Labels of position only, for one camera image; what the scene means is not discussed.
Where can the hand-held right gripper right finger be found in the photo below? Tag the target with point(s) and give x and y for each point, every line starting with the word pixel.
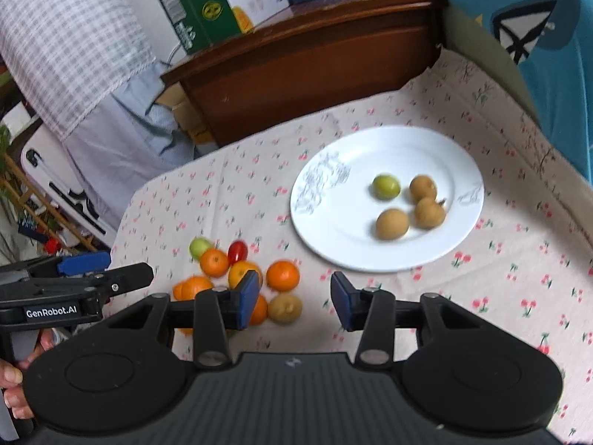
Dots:
pixel 342 301

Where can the pile of small oranges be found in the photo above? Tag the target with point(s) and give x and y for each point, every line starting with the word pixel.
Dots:
pixel 282 276

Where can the white ceramic plate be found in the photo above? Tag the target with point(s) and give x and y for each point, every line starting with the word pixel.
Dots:
pixel 352 222

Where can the white plastic appliance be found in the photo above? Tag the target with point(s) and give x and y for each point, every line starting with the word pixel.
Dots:
pixel 51 171

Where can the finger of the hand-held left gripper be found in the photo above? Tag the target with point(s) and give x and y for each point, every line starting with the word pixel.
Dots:
pixel 129 276
pixel 85 263

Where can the bamboo rack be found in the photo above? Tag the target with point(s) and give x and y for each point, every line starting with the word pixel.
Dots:
pixel 55 209

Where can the olive green cushion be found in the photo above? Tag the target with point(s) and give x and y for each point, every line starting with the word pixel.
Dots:
pixel 477 41

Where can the brown longan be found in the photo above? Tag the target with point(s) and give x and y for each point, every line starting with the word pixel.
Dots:
pixel 285 308
pixel 430 214
pixel 423 188
pixel 392 225

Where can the cardboard box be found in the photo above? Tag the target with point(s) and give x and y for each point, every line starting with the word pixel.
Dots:
pixel 185 116

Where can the light blue striped cloth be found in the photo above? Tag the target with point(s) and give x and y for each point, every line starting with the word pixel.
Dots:
pixel 120 148

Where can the person's left hand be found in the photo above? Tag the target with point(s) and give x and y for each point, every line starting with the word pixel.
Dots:
pixel 10 375

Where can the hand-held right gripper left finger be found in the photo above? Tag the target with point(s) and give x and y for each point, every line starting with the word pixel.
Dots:
pixel 248 299

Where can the green and white carton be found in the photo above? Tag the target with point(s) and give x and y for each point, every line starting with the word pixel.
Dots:
pixel 199 4

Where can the blue cartoon print blanket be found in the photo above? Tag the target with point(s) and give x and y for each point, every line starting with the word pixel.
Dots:
pixel 570 102

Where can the red cherry tomato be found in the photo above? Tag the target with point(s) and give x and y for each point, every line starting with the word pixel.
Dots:
pixel 237 251

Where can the branch print cloth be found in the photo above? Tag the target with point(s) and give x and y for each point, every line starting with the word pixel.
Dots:
pixel 500 120

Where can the grey checked cloth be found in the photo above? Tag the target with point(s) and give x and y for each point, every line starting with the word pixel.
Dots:
pixel 69 41

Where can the cherry print tablecloth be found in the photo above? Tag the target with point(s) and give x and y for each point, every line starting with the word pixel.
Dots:
pixel 509 250

